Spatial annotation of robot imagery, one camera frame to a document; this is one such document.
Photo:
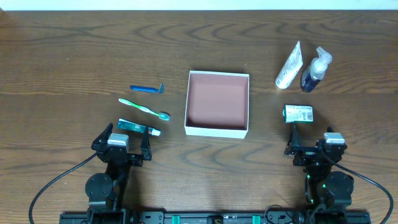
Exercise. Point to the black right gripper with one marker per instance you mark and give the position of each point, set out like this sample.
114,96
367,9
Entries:
306,149

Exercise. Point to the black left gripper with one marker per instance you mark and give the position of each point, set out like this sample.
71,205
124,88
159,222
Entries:
131,157

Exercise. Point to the green toothpaste tube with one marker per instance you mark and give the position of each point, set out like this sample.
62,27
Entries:
130,126

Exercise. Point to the green white soap box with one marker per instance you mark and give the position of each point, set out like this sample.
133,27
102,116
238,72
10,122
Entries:
298,114

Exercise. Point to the green white toothbrush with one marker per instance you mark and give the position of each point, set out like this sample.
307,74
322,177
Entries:
160,115

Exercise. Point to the clear pump bottle blue liquid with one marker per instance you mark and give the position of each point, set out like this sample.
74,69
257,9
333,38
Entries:
315,72

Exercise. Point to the white hair product tube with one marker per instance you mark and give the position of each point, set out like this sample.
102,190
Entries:
290,69

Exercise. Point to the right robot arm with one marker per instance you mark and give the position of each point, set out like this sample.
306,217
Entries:
328,192

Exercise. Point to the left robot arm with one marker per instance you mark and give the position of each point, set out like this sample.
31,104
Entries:
106,190

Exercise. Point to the blue disposable razor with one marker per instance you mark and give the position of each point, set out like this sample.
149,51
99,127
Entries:
160,89

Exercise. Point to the white cardboard box pink inside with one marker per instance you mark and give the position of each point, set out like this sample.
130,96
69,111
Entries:
217,104

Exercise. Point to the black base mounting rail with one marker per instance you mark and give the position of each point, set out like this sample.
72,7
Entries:
270,216

